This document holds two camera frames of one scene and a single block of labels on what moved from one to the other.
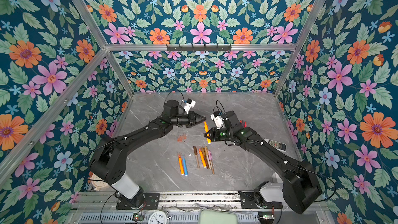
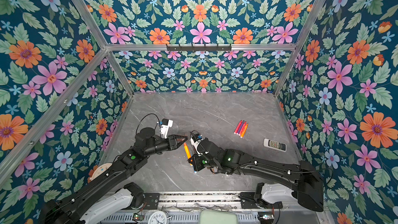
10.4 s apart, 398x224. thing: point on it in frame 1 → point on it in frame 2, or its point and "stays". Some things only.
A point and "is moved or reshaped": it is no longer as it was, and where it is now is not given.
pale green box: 217,217 stays
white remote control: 280,146 stays
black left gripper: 190,119 → 172,143
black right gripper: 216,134 → 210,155
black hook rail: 199,48 stays
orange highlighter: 181,165 → 187,151
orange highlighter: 206,130 is moved or reshaped
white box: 218,120 → 195,144
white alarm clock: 159,217 stays
